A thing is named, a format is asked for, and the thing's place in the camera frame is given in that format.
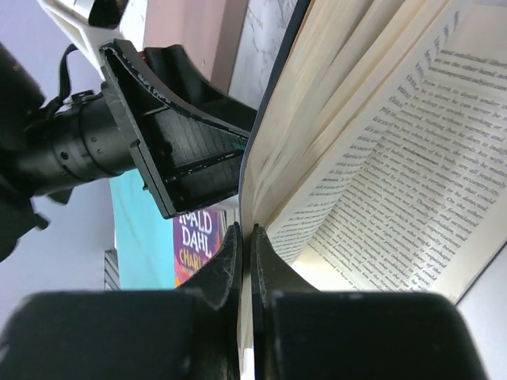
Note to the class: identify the teal plastic file folder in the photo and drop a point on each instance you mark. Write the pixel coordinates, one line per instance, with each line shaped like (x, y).
(143, 238)

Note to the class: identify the Roald Dahl Charlie book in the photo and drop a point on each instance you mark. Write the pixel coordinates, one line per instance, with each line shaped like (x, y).
(197, 238)

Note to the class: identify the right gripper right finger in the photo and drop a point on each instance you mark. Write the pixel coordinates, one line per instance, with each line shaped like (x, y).
(269, 273)

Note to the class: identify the Nineteen Eighty-Four book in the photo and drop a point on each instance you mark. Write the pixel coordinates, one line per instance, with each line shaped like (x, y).
(378, 158)

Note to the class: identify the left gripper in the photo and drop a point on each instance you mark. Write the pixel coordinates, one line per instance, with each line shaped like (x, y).
(185, 136)

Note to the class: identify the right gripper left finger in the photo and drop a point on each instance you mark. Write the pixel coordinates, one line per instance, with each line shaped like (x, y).
(207, 304)

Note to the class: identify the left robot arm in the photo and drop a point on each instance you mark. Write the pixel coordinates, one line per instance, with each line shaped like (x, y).
(50, 147)

